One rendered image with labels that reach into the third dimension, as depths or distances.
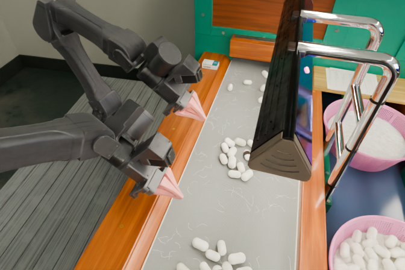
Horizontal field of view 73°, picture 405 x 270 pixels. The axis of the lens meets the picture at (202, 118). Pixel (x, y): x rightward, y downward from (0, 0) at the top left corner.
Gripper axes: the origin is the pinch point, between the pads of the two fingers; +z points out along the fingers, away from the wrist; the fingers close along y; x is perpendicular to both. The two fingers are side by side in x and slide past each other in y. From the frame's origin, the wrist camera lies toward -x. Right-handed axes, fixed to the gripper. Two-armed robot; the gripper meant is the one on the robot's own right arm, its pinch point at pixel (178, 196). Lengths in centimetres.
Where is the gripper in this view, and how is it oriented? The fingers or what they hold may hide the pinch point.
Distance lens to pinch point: 63.5
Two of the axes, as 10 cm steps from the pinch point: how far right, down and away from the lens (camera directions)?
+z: 7.3, 6.3, 2.7
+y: 3.0, -6.5, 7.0
